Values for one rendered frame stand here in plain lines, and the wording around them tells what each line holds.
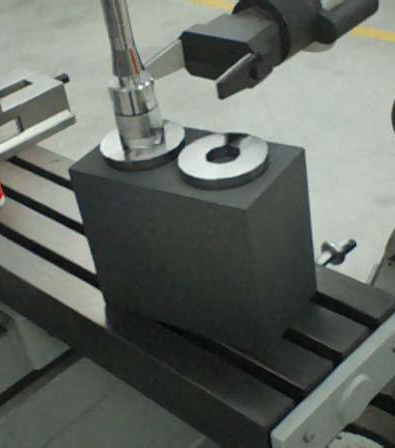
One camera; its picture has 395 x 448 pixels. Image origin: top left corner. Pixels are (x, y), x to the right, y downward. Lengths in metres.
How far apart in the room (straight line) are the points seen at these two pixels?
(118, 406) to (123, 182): 0.61
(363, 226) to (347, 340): 1.84
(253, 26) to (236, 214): 0.26
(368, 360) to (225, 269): 0.18
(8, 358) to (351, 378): 0.51
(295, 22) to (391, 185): 1.96
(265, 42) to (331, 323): 0.31
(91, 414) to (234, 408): 0.54
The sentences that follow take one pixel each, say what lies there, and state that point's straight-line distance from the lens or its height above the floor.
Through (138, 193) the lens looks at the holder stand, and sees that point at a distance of 0.82.
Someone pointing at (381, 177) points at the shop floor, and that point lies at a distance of 2.94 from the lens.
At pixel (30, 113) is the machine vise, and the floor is 1.01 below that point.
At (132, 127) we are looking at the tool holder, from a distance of 0.84.
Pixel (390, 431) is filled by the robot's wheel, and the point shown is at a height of 0.58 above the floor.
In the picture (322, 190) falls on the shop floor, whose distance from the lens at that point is 2.89.
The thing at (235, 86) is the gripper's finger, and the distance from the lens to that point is 0.88.
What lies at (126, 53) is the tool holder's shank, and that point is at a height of 1.27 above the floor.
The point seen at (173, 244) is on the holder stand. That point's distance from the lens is 0.84.
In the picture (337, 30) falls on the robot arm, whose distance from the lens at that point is 1.00.
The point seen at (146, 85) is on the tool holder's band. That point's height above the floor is 1.23.
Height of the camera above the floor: 1.57
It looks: 34 degrees down
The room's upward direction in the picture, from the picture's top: 10 degrees counter-clockwise
